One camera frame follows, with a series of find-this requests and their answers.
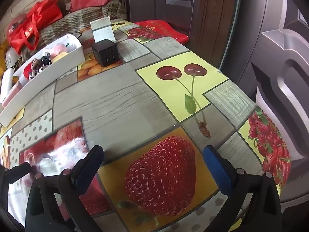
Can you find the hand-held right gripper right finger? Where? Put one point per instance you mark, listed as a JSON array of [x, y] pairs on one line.
[[217, 171]]

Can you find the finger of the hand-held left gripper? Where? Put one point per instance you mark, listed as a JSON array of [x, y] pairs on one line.
[[17, 169]]

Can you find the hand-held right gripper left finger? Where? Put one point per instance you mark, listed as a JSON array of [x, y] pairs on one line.
[[84, 171]]

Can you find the white cardboard box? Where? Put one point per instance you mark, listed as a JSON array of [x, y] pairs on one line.
[[60, 65]]

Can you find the fruit print tablecloth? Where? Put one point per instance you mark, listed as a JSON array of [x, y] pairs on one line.
[[108, 106]]

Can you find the pink box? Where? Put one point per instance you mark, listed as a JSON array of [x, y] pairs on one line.
[[13, 91]]

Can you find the white bottle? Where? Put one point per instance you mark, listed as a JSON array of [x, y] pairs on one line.
[[7, 82]]

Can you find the black and white print scrunchie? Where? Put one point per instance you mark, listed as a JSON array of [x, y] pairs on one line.
[[36, 66]]

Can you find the white helmet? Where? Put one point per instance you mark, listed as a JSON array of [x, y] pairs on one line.
[[10, 58]]

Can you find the yellow sponge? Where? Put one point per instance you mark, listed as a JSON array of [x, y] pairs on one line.
[[59, 57]]

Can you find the black power adapter cube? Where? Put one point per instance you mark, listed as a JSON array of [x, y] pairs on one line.
[[106, 50]]

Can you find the pink fluffy plush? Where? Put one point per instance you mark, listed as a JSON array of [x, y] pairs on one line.
[[59, 49]]

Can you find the grey panelled door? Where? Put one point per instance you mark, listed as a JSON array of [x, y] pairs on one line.
[[277, 53]]

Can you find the grey phone stand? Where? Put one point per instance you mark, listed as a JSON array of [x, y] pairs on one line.
[[103, 32]]

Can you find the plaid blanket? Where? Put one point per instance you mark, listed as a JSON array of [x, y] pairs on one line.
[[72, 24]]

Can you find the pink round helmet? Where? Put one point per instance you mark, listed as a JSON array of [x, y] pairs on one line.
[[17, 20]]

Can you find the red tote bag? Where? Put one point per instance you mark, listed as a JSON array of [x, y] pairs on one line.
[[41, 14]]

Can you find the dark panelled door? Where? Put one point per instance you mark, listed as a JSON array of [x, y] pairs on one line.
[[149, 2]]

